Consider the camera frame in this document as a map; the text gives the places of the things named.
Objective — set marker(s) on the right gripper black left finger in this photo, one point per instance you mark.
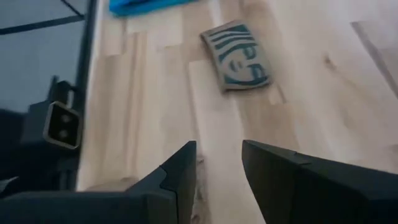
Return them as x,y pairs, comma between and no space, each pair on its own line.
109,208

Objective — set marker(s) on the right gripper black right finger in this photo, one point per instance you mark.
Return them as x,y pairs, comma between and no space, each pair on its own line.
326,199

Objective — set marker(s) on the large teal cloth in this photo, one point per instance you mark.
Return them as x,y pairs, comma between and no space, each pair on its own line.
140,6

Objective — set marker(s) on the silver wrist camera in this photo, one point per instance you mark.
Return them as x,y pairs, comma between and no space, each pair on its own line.
62,126

